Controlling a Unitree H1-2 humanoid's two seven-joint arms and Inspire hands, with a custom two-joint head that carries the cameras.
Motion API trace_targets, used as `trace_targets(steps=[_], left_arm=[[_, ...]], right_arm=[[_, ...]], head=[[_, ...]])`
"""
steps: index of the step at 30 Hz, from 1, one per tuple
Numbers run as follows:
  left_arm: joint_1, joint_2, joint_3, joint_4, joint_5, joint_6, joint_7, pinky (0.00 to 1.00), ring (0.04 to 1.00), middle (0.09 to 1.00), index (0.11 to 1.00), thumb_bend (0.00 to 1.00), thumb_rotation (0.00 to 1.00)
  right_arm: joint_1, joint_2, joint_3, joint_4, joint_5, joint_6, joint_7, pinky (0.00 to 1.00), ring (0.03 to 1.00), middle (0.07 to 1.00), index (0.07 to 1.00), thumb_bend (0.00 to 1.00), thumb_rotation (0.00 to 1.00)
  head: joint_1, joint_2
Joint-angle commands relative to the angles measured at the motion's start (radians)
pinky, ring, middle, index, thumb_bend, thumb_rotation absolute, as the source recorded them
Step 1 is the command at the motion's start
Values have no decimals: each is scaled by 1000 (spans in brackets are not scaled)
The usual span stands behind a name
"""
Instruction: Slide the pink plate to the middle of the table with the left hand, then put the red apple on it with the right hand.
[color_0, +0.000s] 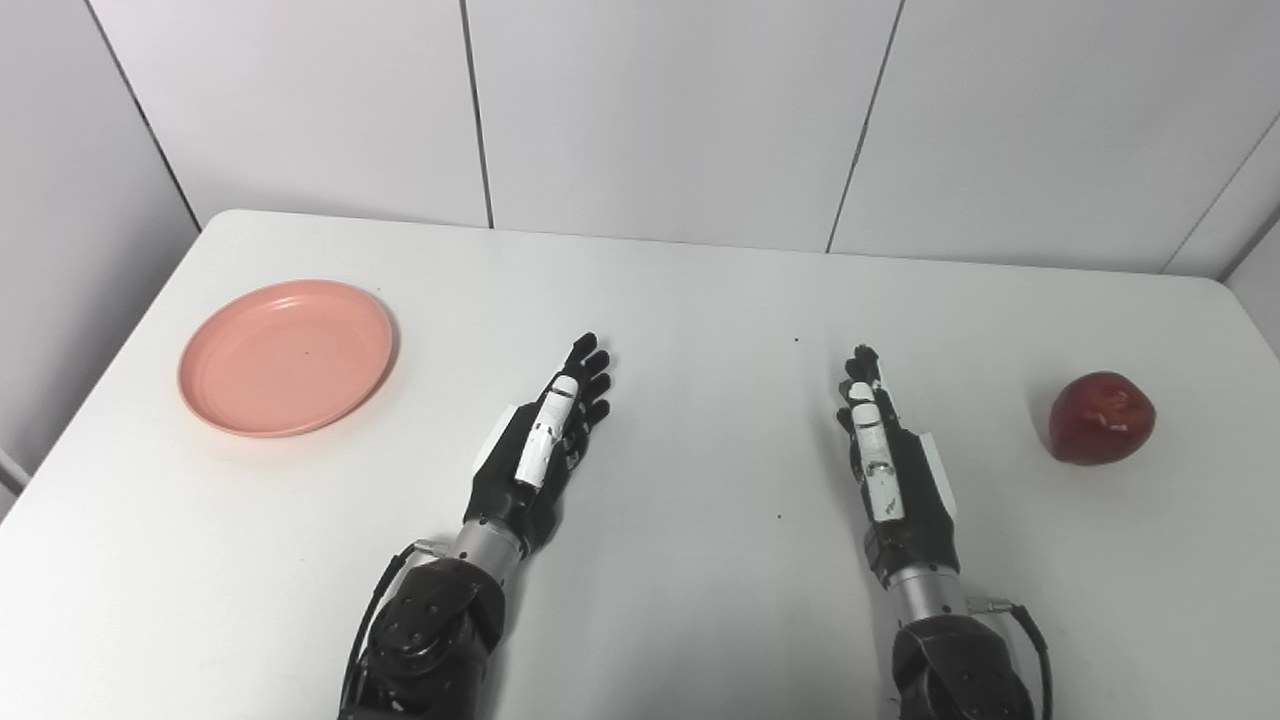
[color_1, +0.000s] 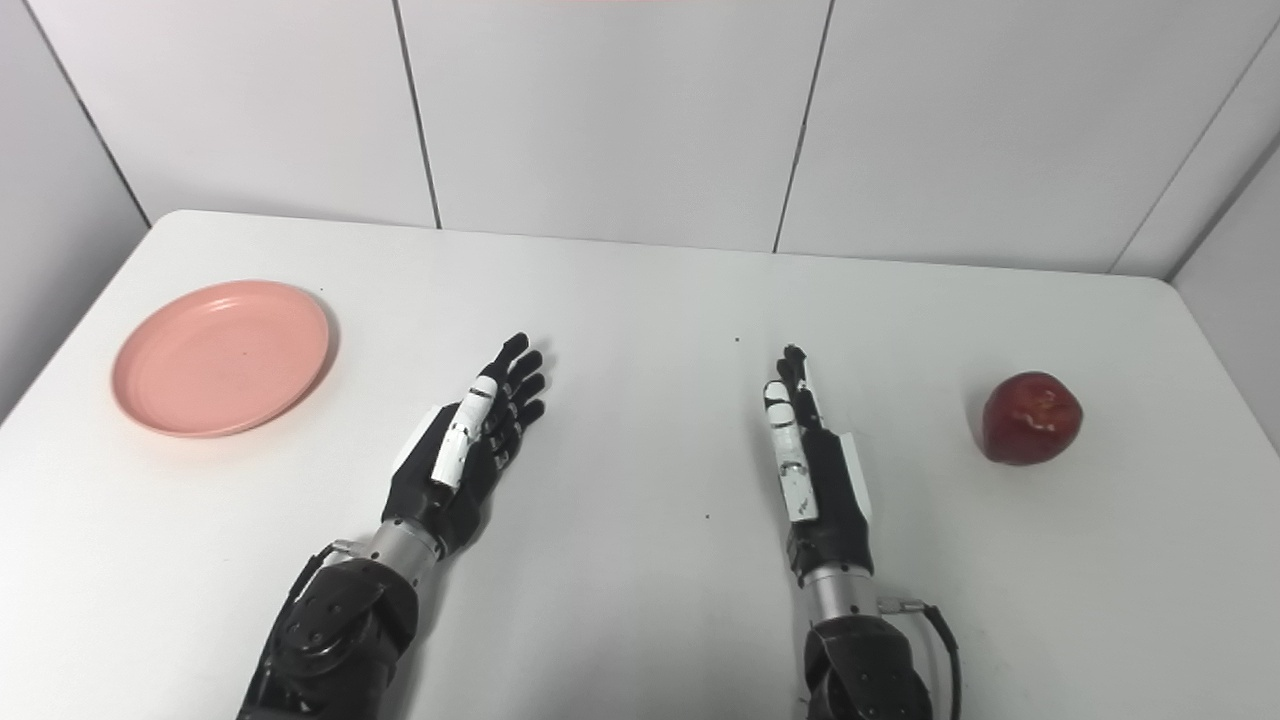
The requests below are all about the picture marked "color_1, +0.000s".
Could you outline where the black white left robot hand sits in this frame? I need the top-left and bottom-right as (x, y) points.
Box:
(382, 333), (548, 558)

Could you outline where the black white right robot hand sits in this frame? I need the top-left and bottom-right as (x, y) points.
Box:
(763, 344), (877, 586)

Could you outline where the red apple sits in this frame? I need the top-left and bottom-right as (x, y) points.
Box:
(981, 371), (1084, 466)

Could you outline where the pink round plate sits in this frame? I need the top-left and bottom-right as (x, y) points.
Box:
(111, 280), (331, 439)

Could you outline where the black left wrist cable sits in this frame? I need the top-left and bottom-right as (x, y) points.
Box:
(285, 540), (357, 609)

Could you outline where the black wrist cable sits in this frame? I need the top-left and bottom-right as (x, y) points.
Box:
(878, 596), (963, 720)
(285, 540), (357, 609)

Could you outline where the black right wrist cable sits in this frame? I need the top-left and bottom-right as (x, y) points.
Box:
(878, 596), (963, 720)

